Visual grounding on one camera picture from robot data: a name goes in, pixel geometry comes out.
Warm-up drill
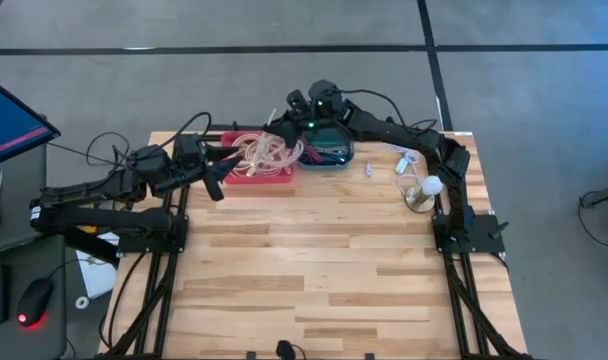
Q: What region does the white power cord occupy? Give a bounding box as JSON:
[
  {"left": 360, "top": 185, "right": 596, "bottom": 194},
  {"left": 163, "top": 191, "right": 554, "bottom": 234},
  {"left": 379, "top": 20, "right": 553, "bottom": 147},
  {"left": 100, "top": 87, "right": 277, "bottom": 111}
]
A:
[{"left": 364, "top": 143, "right": 425, "bottom": 201}]

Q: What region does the teal plastic bin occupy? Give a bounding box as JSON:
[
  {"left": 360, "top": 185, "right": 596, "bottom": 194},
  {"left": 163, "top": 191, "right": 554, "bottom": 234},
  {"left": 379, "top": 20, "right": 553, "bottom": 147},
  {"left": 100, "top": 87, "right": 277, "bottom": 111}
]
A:
[{"left": 296, "top": 126, "right": 355, "bottom": 171}]

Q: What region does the purple braided cable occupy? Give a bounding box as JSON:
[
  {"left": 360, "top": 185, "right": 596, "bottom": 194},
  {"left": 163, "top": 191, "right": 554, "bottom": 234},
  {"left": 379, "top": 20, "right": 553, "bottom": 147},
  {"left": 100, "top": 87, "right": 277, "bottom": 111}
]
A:
[{"left": 308, "top": 149, "right": 348, "bottom": 165}]

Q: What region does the grey desk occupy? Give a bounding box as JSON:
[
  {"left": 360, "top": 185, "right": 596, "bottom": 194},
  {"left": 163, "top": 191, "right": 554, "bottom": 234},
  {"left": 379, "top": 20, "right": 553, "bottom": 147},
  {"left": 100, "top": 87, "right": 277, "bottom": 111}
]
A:
[{"left": 0, "top": 144, "right": 68, "bottom": 360}]

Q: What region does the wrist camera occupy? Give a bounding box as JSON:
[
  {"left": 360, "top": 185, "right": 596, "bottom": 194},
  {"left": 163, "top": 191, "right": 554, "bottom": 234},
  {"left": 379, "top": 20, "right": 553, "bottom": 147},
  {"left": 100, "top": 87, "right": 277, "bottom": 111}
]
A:
[
  {"left": 286, "top": 88, "right": 309, "bottom": 115},
  {"left": 176, "top": 133, "right": 205, "bottom": 162}
]

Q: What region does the black computer mouse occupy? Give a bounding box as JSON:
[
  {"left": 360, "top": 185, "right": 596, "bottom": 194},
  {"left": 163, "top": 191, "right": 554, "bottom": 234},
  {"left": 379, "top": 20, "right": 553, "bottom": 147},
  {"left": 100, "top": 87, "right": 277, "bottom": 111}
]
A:
[{"left": 16, "top": 277, "right": 55, "bottom": 329}]

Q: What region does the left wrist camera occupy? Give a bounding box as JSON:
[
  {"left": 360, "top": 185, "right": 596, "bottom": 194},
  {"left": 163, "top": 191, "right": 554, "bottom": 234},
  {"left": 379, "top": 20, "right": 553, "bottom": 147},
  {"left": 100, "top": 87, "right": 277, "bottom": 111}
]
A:
[{"left": 176, "top": 133, "right": 205, "bottom": 162}]

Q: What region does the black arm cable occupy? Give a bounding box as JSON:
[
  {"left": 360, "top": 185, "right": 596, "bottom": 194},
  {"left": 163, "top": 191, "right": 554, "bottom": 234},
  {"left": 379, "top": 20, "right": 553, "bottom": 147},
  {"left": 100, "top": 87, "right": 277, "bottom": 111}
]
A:
[{"left": 333, "top": 88, "right": 440, "bottom": 136}]

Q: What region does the white paper sheet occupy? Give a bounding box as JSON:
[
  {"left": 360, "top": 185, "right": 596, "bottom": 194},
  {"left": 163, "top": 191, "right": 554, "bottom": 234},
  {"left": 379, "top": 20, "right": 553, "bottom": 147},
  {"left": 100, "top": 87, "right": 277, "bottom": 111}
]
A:
[{"left": 76, "top": 232, "right": 120, "bottom": 300}]

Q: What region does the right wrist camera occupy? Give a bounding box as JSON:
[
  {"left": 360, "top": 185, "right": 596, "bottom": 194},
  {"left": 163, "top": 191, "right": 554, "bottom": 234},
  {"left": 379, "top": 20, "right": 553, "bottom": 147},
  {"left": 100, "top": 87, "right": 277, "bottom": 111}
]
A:
[{"left": 286, "top": 88, "right": 309, "bottom": 115}]

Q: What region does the maroon braided cable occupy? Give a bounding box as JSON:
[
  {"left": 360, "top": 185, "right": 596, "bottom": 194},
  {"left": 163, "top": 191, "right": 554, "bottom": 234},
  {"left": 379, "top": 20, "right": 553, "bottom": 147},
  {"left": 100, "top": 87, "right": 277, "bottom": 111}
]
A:
[{"left": 302, "top": 142, "right": 335, "bottom": 164}]

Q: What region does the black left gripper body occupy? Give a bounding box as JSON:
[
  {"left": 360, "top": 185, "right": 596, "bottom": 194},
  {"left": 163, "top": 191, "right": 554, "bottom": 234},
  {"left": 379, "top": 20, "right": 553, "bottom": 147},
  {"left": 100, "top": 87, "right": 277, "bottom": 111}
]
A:
[{"left": 183, "top": 149, "right": 226, "bottom": 202}]

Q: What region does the black metal frame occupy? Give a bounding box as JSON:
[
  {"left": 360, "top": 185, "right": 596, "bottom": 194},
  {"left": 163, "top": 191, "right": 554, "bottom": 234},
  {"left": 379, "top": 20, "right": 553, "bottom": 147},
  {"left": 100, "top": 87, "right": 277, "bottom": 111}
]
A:
[{"left": 106, "top": 130, "right": 530, "bottom": 360}]

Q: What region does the computer monitor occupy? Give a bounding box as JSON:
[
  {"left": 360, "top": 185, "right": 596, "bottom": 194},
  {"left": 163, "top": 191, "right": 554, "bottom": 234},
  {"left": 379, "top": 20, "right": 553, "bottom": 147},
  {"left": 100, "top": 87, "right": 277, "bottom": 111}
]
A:
[{"left": 0, "top": 73, "right": 62, "bottom": 170}]

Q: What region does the red plastic tray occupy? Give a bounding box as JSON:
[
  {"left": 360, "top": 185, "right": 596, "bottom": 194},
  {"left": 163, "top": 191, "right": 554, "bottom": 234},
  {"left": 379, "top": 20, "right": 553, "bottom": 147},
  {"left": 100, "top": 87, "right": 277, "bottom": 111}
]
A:
[{"left": 219, "top": 130, "right": 295, "bottom": 185}]

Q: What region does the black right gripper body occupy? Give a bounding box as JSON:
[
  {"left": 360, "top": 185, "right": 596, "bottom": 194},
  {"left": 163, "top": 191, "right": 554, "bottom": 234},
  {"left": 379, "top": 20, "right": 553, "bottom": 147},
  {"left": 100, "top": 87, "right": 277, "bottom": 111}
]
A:
[{"left": 283, "top": 79, "right": 345, "bottom": 132}]

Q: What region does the white bulb lamp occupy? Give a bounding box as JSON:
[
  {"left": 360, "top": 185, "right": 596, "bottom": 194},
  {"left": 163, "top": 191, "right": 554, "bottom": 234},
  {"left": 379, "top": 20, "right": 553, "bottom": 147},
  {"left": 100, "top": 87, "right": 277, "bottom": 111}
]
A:
[{"left": 404, "top": 174, "right": 444, "bottom": 214}]

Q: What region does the small black table camera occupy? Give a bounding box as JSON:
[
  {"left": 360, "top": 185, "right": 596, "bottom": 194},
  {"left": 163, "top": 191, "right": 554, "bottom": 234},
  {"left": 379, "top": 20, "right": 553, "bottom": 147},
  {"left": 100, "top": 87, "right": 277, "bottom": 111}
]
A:
[{"left": 276, "top": 339, "right": 298, "bottom": 360}]

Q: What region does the black floor cable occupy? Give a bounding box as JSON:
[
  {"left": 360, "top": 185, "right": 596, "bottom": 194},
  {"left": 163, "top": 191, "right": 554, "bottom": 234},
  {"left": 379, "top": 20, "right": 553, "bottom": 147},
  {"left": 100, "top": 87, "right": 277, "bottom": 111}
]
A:
[{"left": 46, "top": 131, "right": 135, "bottom": 169}]

